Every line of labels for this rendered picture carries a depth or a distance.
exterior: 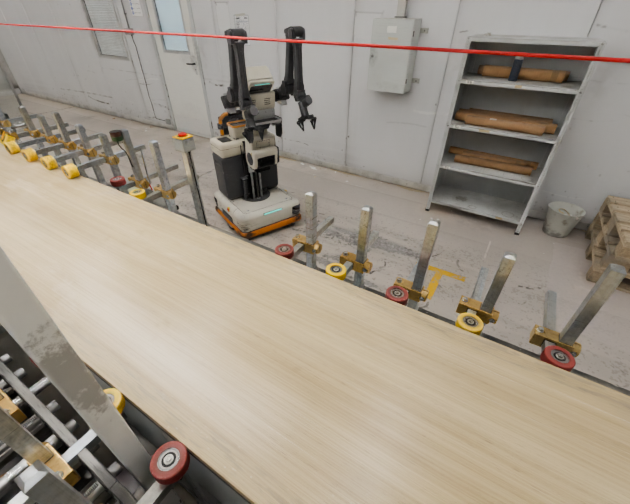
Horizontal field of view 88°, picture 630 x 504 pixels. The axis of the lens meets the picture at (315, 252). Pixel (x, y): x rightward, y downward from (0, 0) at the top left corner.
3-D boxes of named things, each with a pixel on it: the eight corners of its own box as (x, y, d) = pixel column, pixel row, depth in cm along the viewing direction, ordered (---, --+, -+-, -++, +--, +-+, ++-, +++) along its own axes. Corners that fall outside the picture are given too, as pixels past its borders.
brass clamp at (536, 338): (529, 331, 117) (535, 322, 114) (574, 348, 111) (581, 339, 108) (528, 344, 112) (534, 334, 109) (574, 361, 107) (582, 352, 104)
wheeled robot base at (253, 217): (215, 212, 334) (210, 190, 319) (269, 195, 364) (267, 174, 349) (244, 243, 290) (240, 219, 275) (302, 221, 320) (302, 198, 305)
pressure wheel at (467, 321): (477, 352, 109) (488, 330, 102) (453, 352, 109) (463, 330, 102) (468, 333, 116) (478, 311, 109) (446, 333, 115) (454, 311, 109)
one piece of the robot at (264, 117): (244, 140, 256) (240, 111, 243) (274, 133, 269) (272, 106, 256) (254, 145, 246) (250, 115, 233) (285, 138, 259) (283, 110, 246)
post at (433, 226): (407, 311, 141) (431, 216, 113) (415, 315, 140) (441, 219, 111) (404, 317, 139) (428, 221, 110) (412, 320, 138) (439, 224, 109)
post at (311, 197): (310, 276, 164) (310, 189, 135) (316, 278, 162) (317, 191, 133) (306, 280, 161) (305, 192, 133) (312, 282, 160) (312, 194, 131)
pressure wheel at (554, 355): (558, 372, 103) (575, 350, 96) (559, 393, 98) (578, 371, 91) (529, 362, 106) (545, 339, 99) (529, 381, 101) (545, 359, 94)
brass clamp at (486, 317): (458, 303, 126) (462, 293, 123) (496, 317, 121) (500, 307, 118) (455, 313, 122) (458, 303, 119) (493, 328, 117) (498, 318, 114)
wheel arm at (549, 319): (543, 296, 131) (548, 288, 128) (553, 299, 130) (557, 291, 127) (537, 380, 101) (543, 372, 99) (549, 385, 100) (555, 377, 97)
